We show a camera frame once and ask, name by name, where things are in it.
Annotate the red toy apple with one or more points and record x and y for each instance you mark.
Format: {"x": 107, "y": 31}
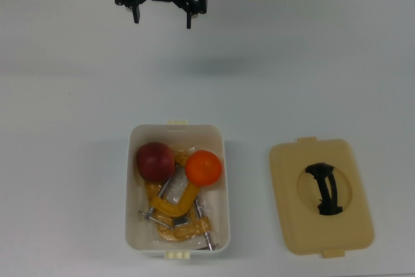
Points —
{"x": 155, "y": 161}

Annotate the orange toy fruit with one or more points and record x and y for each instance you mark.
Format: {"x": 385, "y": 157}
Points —
{"x": 203, "y": 168}

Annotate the beige plastic container lid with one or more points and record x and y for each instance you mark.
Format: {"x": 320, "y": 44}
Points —
{"x": 291, "y": 225}

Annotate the yellow C-clamp in plastic wrap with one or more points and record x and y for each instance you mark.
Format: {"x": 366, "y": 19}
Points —
{"x": 152, "y": 189}
{"x": 184, "y": 233}

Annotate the white plastic container box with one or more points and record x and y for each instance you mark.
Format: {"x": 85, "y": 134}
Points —
{"x": 133, "y": 212}

